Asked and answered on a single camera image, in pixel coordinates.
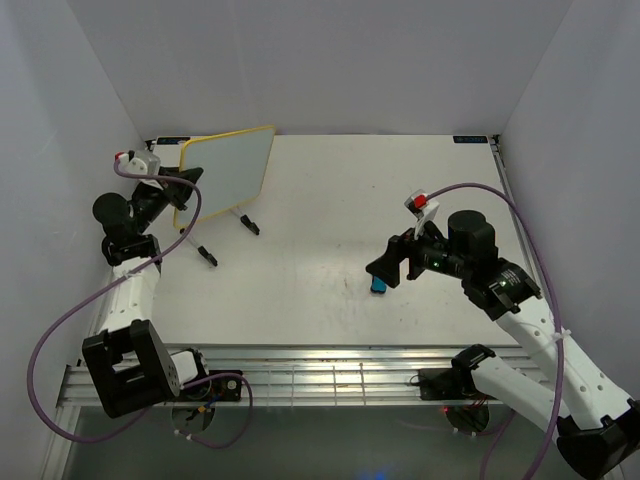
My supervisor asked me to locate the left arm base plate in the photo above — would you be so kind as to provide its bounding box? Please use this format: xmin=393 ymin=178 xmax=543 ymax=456
xmin=178 ymin=370 xmax=243 ymax=404

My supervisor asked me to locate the black wire whiteboard stand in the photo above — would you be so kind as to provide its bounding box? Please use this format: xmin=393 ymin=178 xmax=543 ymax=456
xmin=178 ymin=206 xmax=261 ymax=267

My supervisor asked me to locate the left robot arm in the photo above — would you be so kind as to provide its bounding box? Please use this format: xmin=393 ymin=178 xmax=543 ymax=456
xmin=82 ymin=167 xmax=212 ymax=418

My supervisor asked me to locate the yellow framed whiteboard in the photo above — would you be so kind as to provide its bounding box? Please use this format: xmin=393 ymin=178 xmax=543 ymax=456
xmin=173 ymin=125 xmax=276 ymax=229

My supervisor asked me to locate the left blue table label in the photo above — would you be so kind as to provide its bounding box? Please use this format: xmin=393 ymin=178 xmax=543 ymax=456
xmin=155 ymin=136 xmax=190 ymax=146

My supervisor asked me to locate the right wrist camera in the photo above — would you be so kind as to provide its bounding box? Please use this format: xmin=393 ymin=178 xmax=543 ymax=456
xmin=404 ymin=190 xmax=440 ymax=239

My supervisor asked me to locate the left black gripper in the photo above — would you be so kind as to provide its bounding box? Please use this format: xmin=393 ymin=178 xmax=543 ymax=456
xmin=131 ymin=164 xmax=204 ymax=234

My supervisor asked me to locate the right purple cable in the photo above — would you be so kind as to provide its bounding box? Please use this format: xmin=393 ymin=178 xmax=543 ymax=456
xmin=424 ymin=183 xmax=566 ymax=480

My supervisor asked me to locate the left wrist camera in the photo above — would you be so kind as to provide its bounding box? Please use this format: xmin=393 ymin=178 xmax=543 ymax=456
xmin=115 ymin=150 xmax=161 ymax=189

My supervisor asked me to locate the right blue table label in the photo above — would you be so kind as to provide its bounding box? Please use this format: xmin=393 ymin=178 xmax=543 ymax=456
xmin=452 ymin=135 xmax=489 ymax=144

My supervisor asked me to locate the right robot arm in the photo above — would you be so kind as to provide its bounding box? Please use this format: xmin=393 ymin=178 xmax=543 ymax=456
xmin=365 ymin=210 xmax=639 ymax=479

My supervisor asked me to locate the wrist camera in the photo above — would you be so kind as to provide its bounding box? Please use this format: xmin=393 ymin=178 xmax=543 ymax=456
xmin=115 ymin=150 xmax=161 ymax=189
xmin=404 ymin=190 xmax=440 ymax=239

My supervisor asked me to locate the blue table label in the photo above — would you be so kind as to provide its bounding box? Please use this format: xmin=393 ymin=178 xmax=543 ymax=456
xmin=155 ymin=136 xmax=190 ymax=146
xmin=452 ymin=135 xmax=489 ymax=144

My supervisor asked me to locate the blue whiteboard eraser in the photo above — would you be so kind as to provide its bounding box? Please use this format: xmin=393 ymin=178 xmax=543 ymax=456
xmin=370 ymin=276 xmax=388 ymax=295

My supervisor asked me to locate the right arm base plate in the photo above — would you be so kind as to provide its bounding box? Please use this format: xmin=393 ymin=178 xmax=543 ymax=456
xmin=408 ymin=368 xmax=481 ymax=401

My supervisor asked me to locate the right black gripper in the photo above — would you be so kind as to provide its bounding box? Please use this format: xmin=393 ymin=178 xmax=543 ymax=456
xmin=365 ymin=213 xmax=470 ymax=287

